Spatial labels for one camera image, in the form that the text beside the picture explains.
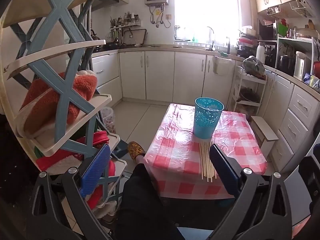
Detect clear lidded container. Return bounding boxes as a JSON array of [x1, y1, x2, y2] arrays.
[[297, 27, 319, 38]]

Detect person's leg in black trousers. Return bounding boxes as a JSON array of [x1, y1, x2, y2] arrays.
[[116, 155, 185, 240]]

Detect green bag of vegetables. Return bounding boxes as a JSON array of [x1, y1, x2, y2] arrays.
[[242, 56, 265, 77]]

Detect water heater hoses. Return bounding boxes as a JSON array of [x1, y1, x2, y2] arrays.
[[149, 4, 172, 28]]

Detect hanging trash bag holder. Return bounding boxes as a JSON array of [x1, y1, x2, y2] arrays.
[[212, 55, 232, 75]]

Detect yellow patterned slipper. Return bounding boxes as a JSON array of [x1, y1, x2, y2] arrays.
[[127, 141, 147, 162]]

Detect wall utensil rack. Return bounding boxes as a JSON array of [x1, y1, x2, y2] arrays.
[[110, 12, 142, 30]]

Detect kitchen window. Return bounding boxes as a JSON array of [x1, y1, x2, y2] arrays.
[[174, 0, 242, 43]]

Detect pink checked plastic tablecloth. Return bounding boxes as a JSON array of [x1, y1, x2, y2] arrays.
[[144, 103, 267, 200]]

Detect red slipper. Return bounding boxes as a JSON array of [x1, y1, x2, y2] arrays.
[[35, 152, 83, 170], [75, 130, 110, 150]]

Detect black pot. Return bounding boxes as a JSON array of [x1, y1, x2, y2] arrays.
[[277, 55, 292, 77]]

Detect clear floral trash bin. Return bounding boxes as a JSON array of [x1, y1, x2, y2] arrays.
[[101, 107, 116, 134]]

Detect orange fuzzy slipper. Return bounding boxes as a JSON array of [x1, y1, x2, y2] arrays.
[[20, 71, 98, 140]]

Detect rectangular tray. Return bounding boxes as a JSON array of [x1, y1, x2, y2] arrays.
[[122, 28, 147, 46]]

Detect dark pan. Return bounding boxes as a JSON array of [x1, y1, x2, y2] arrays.
[[239, 87, 260, 103]]

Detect cream kitchen base cabinets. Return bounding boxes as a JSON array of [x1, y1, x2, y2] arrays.
[[91, 44, 320, 173]]

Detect wire spice rack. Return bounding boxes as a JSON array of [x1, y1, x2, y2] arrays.
[[266, 5, 282, 15]]

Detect white counter shelf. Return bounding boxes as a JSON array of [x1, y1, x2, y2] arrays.
[[276, 36, 319, 80]]

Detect white bottle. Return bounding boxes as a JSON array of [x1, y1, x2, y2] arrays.
[[255, 42, 266, 64]]

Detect blue perforated plastic basket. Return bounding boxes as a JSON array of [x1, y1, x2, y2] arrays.
[[192, 97, 225, 140]]

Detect bundle of wooden chopsticks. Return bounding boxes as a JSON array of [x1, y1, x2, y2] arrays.
[[199, 140, 218, 182]]

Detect white thermos pot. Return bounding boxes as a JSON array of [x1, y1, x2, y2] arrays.
[[294, 51, 312, 80]]

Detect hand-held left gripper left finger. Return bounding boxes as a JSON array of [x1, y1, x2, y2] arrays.
[[25, 144, 118, 240]]

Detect white wire basket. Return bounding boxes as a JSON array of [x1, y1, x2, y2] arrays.
[[289, 0, 319, 17]]

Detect chrome sink faucet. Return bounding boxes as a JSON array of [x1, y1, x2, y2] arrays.
[[207, 26, 216, 52]]

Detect blue and cream shoe rack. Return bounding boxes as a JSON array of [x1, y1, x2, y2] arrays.
[[0, 0, 128, 220]]

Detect black microwave oven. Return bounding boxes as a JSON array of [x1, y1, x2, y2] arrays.
[[259, 21, 278, 40]]

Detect dish rack with bowls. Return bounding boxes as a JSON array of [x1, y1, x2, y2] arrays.
[[237, 26, 259, 58]]

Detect white storage trolley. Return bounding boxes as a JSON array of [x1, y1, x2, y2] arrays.
[[229, 66, 267, 115]]

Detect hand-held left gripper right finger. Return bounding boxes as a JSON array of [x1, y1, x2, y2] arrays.
[[207, 142, 293, 240]]

